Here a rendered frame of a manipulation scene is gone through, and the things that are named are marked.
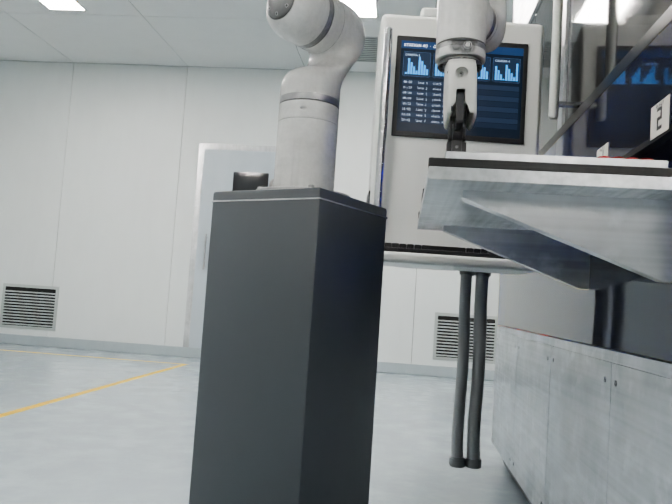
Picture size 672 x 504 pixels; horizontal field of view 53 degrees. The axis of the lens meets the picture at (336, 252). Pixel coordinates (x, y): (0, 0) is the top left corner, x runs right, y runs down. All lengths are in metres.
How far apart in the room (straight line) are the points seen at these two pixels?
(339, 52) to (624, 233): 0.65
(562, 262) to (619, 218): 0.50
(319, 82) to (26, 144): 6.61
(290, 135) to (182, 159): 5.79
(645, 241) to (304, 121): 0.64
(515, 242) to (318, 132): 0.58
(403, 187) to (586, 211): 0.96
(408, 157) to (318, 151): 0.78
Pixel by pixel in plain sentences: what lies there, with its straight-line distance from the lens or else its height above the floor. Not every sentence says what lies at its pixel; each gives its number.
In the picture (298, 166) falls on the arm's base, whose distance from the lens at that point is 1.29.
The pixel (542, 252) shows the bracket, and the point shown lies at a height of 0.81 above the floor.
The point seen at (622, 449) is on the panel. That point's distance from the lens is 1.43.
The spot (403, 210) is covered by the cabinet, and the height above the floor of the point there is 0.95.
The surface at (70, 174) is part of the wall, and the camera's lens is 7.51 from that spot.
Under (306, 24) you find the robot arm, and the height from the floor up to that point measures 1.18.
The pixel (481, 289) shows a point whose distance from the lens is 2.14.
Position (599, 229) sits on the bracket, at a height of 0.81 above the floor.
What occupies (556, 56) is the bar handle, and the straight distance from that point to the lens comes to 1.94.
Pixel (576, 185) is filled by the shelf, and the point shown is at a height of 0.86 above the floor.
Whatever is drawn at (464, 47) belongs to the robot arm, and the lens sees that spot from 1.17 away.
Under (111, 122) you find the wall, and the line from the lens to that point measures 7.45.
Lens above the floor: 0.67
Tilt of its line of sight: 4 degrees up
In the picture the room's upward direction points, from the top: 4 degrees clockwise
